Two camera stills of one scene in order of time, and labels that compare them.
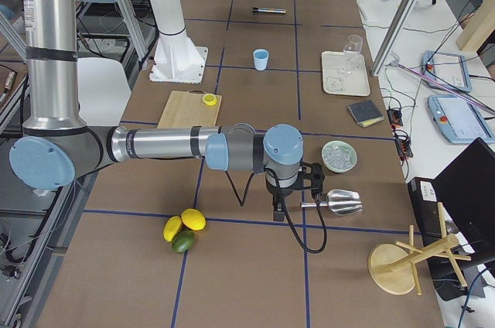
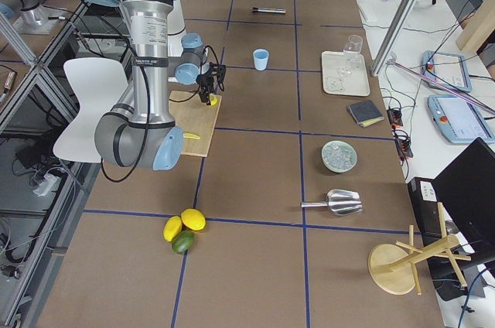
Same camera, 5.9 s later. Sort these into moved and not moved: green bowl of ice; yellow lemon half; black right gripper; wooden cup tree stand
Moved: black right gripper
Not moved: yellow lemon half; green bowl of ice; wooden cup tree stand
